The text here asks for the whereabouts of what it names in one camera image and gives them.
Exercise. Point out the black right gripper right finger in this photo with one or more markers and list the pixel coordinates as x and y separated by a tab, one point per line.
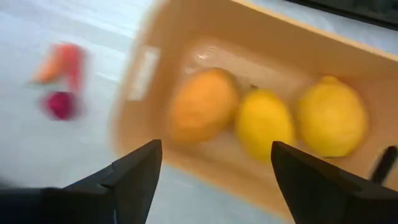
326	199

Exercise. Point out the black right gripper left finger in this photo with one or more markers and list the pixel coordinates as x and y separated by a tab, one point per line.
130	186

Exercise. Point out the yellow lemon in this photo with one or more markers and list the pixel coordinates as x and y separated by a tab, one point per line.
331	116
264	124

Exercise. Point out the orange fruit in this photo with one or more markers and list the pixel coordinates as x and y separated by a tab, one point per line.
202	105

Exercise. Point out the red bell pepper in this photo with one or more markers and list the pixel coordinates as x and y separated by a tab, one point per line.
59	105

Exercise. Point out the orange red chili pepper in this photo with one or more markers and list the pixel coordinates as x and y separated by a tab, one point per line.
62	63

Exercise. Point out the yellow plastic basket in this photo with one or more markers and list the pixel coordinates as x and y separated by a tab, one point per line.
280	46

